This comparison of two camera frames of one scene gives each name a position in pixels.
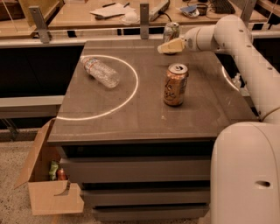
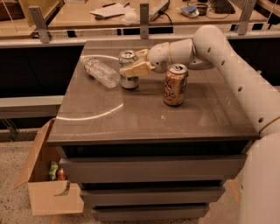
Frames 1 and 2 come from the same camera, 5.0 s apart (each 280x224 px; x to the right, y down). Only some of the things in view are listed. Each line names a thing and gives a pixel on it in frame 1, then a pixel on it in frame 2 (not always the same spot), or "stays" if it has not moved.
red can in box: x=61 y=174 stays
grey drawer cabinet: x=137 y=126 stays
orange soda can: x=175 y=84 stays
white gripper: x=190 y=41 → x=158 y=57
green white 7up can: x=171 y=31 → x=127 y=59
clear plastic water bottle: x=101 y=72 stays
